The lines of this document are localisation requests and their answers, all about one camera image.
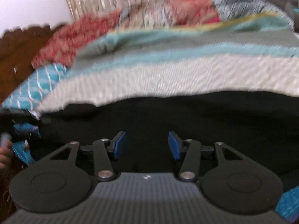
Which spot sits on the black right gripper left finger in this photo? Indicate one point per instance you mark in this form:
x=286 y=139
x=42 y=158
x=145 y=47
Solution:
x=66 y=177

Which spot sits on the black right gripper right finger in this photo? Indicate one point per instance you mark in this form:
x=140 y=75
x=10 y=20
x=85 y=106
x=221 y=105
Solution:
x=227 y=178

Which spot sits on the black pants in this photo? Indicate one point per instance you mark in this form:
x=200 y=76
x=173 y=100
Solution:
x=261 y=125

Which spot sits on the person's left hand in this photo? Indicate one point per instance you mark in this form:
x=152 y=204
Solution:
x=6 y=151

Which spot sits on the teal patterned pillow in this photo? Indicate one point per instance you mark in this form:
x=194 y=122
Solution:
x=36 y=87

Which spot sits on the carved wooden headboard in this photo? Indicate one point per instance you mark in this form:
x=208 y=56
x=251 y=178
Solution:
x=18 y=48

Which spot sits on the patterned bedspread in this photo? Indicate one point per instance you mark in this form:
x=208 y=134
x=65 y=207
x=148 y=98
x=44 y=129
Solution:
x=252 y=54

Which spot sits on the patchwork floral quilt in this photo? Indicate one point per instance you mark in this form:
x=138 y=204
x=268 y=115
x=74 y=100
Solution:
x=67 y=41

